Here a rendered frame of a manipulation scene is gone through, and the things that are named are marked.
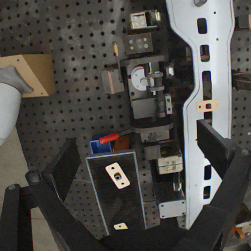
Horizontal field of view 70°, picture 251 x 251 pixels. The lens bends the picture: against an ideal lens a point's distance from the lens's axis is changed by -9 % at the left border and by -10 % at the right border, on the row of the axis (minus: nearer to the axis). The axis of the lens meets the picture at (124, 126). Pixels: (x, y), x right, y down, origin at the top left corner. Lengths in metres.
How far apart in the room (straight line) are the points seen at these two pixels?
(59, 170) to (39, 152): 1.01
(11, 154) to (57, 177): 2.07
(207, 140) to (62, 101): 0.89
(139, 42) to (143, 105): 0.16
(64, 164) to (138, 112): 0.35
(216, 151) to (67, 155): 0.13
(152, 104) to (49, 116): 0.68
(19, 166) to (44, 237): 1.09
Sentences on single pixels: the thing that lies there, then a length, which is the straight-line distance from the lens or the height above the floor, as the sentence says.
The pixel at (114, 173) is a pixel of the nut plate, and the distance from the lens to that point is 0.57.
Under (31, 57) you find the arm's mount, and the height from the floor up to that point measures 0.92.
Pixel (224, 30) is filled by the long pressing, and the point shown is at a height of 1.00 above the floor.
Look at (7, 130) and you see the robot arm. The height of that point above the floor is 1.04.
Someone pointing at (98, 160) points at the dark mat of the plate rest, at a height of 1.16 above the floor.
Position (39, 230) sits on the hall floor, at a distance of 2.83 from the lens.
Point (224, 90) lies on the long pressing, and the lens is 0.73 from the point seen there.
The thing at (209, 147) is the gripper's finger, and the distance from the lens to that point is 0.18.
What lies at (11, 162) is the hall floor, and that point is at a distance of 2.28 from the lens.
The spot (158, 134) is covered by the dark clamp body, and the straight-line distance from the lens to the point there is 0.61.
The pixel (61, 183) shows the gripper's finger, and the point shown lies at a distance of 0.17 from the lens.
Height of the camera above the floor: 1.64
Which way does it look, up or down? 70 degrees down
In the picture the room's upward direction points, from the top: 177 degrees counter-clockwise
